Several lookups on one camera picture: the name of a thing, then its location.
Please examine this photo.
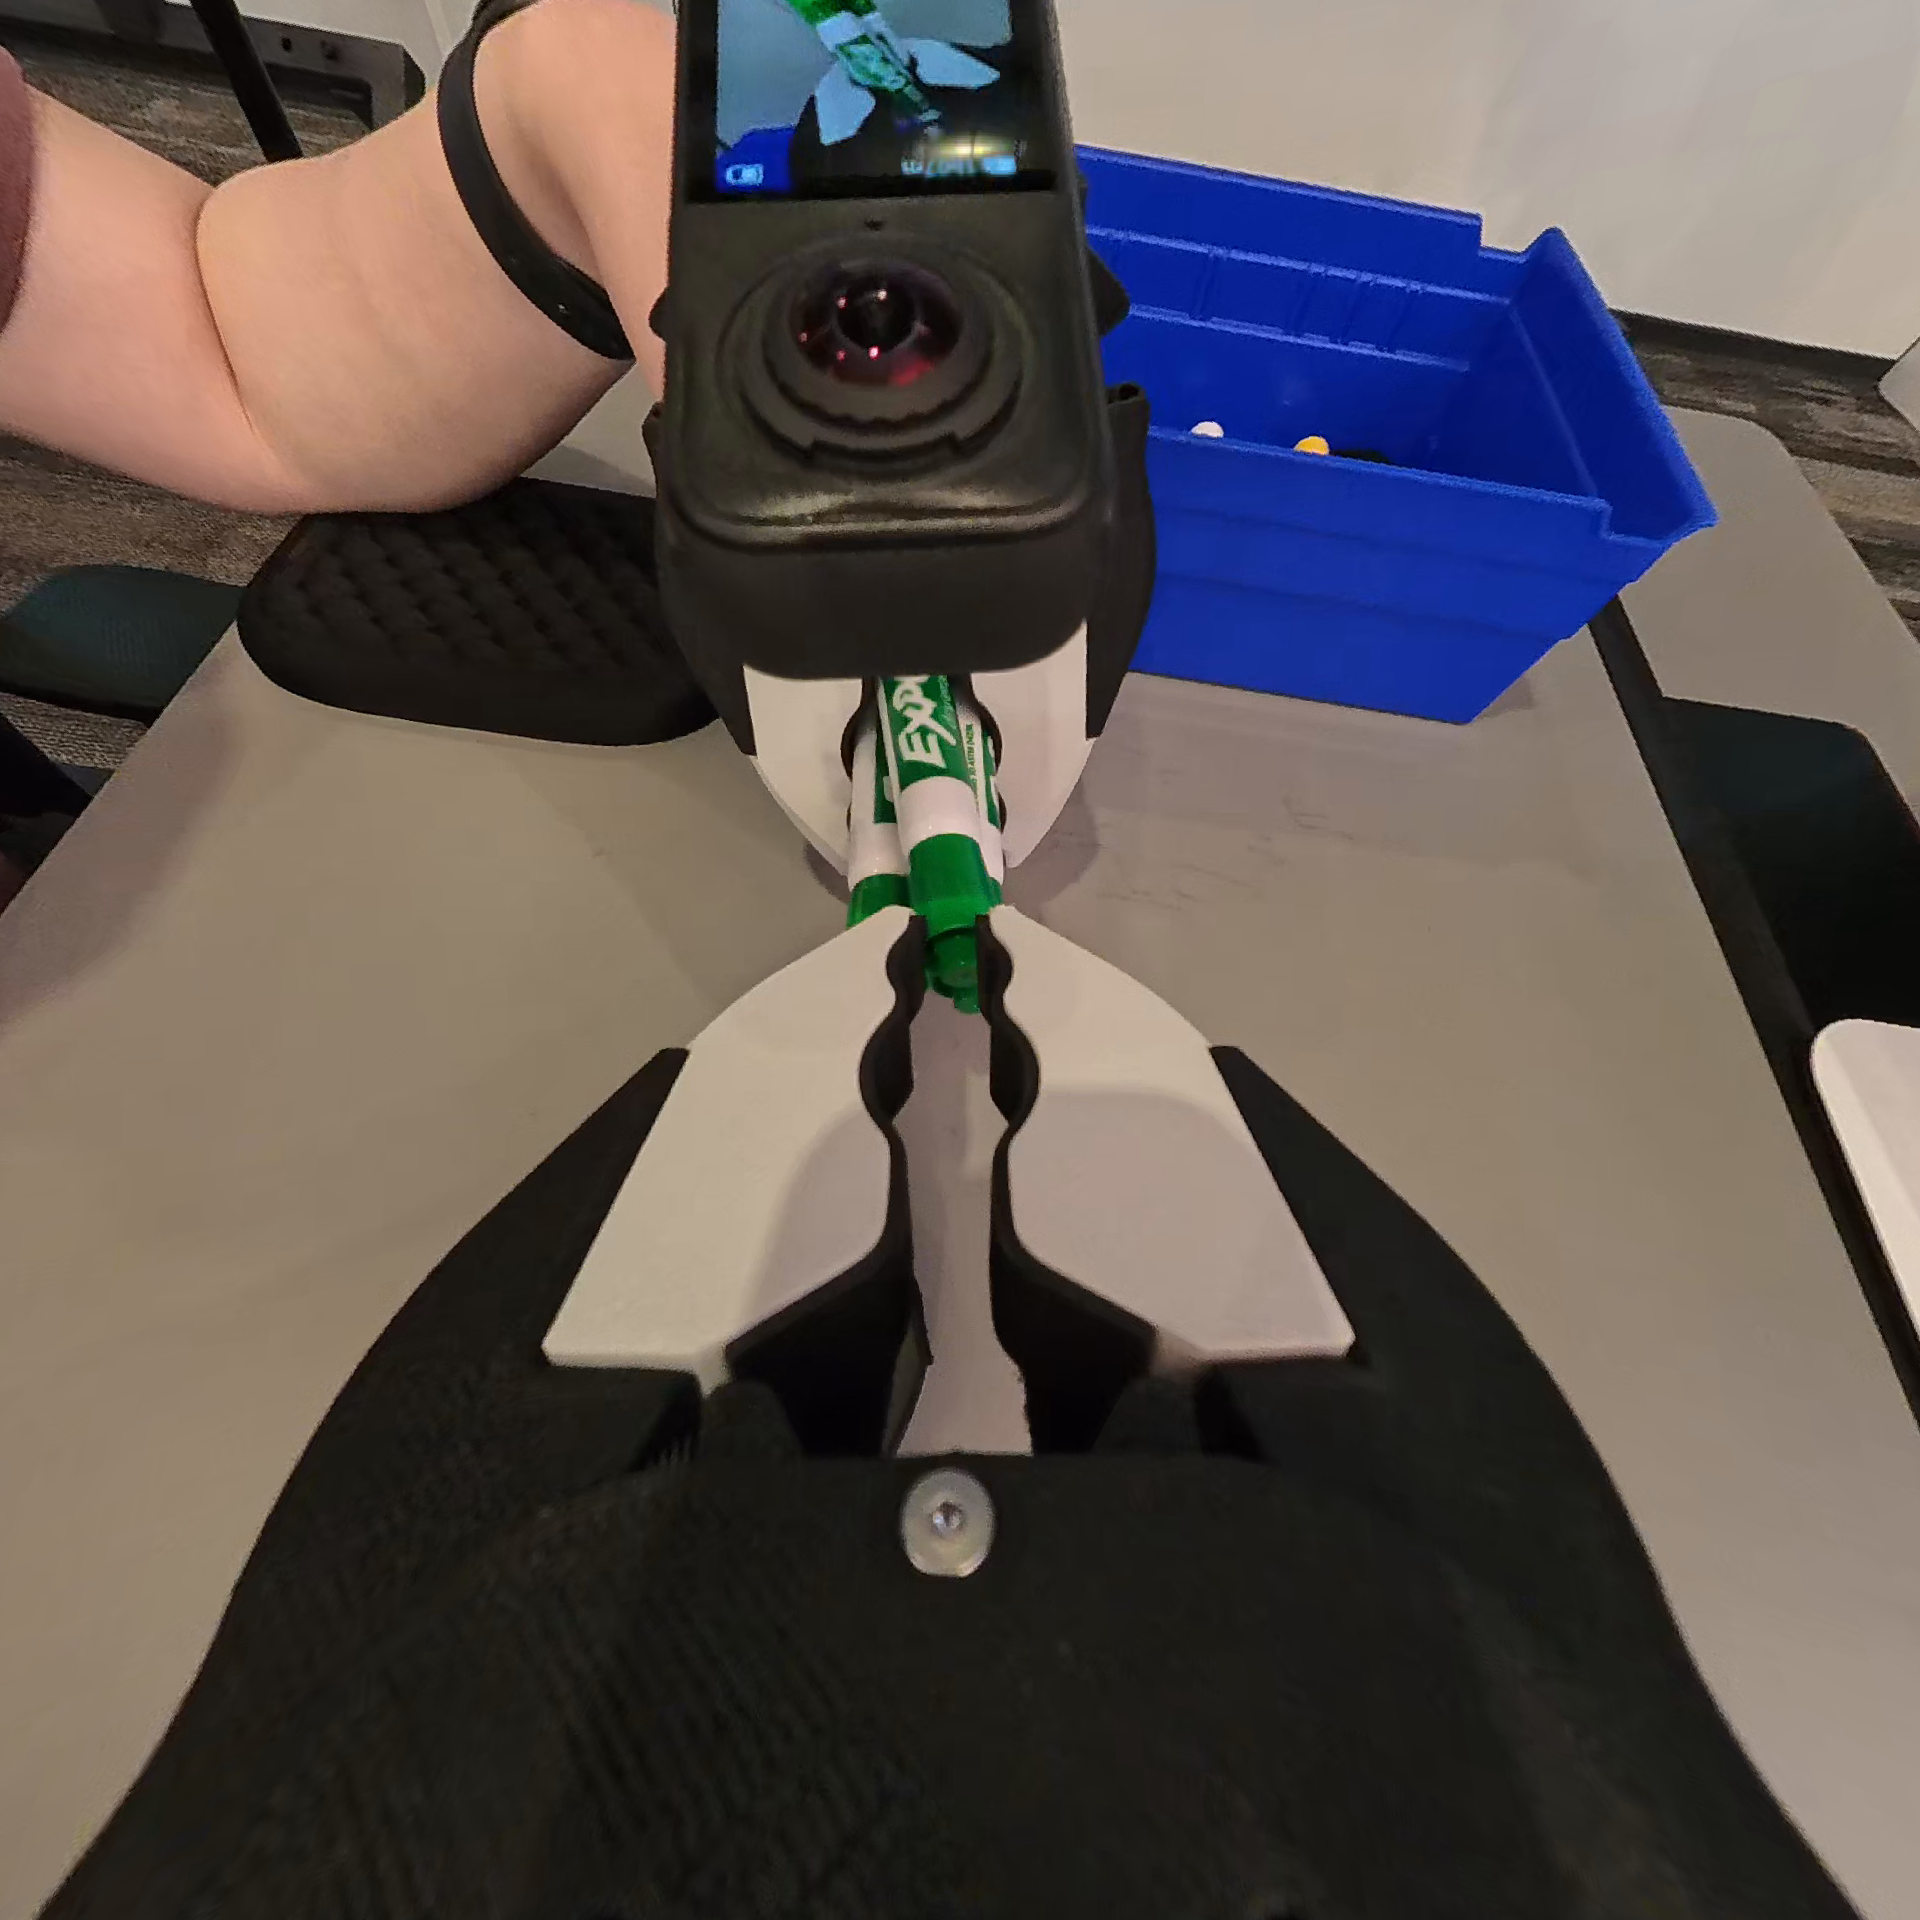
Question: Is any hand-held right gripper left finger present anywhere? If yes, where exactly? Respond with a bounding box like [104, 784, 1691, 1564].
[539, 910, 924, 1453]

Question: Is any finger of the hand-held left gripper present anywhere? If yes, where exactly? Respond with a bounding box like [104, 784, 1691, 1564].
[739, 661, 886, 876]
[983, 616, 1115, 868]

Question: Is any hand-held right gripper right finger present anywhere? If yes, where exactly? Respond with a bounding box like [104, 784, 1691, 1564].
[972, 903, 1360, 1453]

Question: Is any blue plastic bin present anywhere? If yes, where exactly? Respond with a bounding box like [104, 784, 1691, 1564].
[1072, 141, 1718, 725]

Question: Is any person's left forearm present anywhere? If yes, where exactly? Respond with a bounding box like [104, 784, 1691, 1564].
[0, 0, 640, 518]

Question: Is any person's left hand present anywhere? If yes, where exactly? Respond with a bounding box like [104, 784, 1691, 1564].
[515, 0, 680, 327]

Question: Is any black wristband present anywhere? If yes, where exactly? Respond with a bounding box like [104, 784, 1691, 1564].
[435, 0, 640, 361]

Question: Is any dark teal chair seat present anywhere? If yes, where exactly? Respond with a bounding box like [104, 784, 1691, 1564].
[0, 561, 250, 721]

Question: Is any white stand base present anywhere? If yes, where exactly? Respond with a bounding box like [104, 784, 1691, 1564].
[1811, 1018, 1920, 1328]

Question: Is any black desk frame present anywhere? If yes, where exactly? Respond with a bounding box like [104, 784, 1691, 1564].
[187, 0, 422, 165]

